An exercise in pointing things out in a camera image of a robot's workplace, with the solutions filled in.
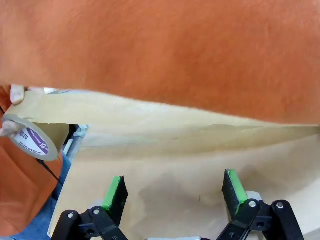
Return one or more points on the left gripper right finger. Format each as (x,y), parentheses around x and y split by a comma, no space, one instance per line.
(233,192)

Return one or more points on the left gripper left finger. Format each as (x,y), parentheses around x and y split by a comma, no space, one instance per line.
(116,197)

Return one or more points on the large brown cardboard box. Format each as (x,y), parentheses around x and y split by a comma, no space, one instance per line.
(175,162)

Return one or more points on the person's right hand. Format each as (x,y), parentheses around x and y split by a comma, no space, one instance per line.
(17,95)

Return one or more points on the person in orange sweater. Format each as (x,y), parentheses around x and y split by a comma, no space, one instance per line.
(20,187)

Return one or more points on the grey metal table frame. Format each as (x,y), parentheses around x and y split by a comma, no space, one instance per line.
(75,142)

